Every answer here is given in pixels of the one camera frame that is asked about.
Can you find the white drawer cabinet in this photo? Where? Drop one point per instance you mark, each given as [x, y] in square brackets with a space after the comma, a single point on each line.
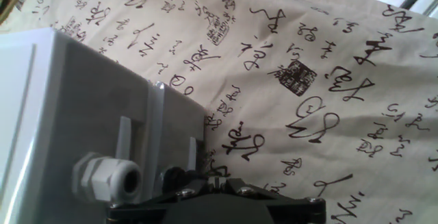
[85, 114]

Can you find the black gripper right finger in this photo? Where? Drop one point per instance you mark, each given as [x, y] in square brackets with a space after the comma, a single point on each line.
[273, 203]

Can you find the white drawer knob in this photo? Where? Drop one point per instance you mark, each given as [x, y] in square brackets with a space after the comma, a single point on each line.
[106, 179]

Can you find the beige calligraphy cloth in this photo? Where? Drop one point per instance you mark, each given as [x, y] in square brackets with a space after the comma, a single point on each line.
[291, 97]

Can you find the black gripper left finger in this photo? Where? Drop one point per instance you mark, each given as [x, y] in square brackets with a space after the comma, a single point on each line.
[171, 203]

